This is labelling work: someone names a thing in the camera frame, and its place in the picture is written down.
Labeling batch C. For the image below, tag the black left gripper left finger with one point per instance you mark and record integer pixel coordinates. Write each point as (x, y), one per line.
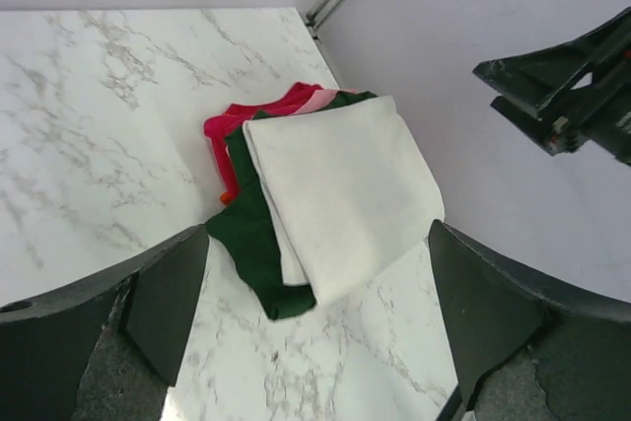
(108, 346)

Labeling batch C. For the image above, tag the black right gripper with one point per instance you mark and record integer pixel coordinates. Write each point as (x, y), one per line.
(582, 87)

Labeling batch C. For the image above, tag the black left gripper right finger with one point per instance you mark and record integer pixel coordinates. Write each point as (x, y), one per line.
(526, 345)

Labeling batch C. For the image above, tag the cream green raglan t-shirt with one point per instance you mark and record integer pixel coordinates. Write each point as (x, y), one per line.
(328, 200)

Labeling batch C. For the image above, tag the folded pink t-shirt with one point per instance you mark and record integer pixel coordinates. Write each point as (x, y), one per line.
(318, 100)

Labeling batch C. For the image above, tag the folded red t-shirt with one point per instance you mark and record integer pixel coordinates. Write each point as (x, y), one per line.
(225, 133)

